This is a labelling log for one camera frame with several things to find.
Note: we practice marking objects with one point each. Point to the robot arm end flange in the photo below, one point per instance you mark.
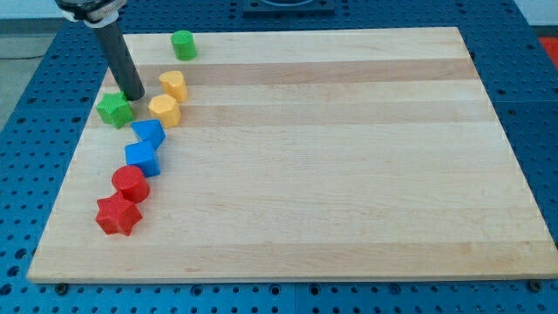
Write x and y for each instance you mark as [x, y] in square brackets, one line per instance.
[94, 13]

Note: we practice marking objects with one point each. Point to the green star block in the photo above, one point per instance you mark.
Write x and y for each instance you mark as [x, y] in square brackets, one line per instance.
[114, 109]

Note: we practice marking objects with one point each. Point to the red star block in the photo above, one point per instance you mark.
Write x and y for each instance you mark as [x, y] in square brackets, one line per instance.
[117, 215]

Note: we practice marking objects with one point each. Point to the wooden board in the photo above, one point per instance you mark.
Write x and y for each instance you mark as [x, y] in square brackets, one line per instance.
[307, 156]

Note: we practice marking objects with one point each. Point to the yellow hexagon block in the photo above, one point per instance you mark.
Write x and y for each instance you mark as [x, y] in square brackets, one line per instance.
[166, 109]

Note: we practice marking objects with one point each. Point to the yellow heart block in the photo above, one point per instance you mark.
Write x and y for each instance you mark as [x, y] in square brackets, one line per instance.
[174, 84]

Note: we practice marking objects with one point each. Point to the blue triangle block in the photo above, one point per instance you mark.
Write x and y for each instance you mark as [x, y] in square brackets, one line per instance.
[150, 130]

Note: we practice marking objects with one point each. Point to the blue cube block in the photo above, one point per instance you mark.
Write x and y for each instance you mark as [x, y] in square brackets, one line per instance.
[142, 155]

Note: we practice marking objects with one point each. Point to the green cylinder block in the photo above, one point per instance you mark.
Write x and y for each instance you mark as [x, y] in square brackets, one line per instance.
[183, 45]

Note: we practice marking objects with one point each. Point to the red cylinder block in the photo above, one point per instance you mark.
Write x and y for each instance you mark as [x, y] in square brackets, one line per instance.
[131, 183]

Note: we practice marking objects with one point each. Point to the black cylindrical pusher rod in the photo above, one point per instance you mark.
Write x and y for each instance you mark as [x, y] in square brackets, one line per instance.
[119, 60]

